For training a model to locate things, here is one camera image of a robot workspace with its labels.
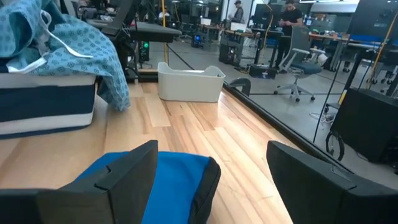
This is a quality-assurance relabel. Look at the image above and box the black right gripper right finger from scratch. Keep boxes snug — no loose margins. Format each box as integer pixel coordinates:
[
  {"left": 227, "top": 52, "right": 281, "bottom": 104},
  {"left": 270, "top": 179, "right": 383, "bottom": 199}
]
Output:
[{"left": 266, "top": 140, "right": 398, "bottom": 224}]

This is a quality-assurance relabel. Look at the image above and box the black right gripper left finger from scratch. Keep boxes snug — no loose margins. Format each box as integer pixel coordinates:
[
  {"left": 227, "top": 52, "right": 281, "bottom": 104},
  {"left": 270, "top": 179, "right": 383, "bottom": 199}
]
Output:
[{"left": 0, "top": 139, "right": 159, "bottom": 224}]

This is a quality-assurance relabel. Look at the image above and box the blue first aid pouch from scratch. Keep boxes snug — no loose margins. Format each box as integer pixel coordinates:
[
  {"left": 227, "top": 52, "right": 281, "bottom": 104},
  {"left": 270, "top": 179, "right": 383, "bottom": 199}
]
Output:
[{"left": 74, "top": 151, "right": 222, "bottom": 224}]

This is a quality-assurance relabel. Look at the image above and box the light blue patterned gown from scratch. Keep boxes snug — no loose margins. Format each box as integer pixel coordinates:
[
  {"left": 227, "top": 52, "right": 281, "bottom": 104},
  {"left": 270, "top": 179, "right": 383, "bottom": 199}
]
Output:
[{"left": 0, "top": 0, "right": 131, "bottom": 112}]

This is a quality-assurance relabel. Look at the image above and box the navy fabric storage bin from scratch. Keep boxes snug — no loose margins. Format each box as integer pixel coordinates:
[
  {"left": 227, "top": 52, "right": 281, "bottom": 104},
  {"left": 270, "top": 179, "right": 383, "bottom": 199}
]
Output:
[{"left": 0, "top": 63, "right": 98, "bottom": 140}]

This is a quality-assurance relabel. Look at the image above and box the grey plastic bin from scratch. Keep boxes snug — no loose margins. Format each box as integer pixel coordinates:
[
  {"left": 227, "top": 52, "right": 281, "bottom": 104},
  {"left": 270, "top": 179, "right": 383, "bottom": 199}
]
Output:
[{"left": 157, "top": 61, "right": 226, "bottom": 103}]

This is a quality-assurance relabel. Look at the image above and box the black equipment box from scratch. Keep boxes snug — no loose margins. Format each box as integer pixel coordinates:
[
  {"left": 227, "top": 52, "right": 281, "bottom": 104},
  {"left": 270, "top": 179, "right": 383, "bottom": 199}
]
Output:
[{"left": 329, "top": 88, "right": 398, "bottom": 165}]

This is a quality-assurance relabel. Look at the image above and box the white office chair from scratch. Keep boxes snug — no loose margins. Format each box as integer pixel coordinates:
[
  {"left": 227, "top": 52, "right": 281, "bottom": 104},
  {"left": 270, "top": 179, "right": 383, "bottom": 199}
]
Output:
[{"left": 273, "top": 26, "right": 324, "bottom": 103}]

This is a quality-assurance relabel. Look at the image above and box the dark grey curved foot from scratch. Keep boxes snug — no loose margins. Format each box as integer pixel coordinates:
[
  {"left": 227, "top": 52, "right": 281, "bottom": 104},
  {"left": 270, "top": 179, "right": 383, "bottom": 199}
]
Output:
[{"left": 228, "top": 77, "right": 252, "bottom": 96}]

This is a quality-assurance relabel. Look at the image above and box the dark grey desk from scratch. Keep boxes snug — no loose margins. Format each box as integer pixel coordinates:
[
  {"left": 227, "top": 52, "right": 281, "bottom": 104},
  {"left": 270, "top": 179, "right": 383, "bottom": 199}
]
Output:
[{"left": 86, "top": 19, "right": 183, "bottom": 44}]

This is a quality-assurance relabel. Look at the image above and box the yellow vertical pole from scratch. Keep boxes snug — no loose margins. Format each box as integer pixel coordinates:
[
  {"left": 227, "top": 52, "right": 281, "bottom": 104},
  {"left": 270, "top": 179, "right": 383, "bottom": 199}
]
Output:
[{"left": 160, "top": 0, "right": 169, "bottom": 66}]

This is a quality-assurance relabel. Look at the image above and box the person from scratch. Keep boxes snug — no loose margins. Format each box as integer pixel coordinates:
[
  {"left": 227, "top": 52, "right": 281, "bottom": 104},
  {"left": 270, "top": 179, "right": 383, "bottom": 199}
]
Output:
[
  {"left": 273, "top": 0, "right": 304, "bottom": 71},
  {"left": 231, "top": 0, "right": 246, "bottom": 24}
]

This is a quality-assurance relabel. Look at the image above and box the black coiled floor cable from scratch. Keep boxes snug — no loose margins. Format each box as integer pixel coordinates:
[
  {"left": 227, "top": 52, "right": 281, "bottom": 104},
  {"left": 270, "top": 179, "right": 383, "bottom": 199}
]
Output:
[{"left": 312, "top": 12, "right": 346, "bottom": 162}]

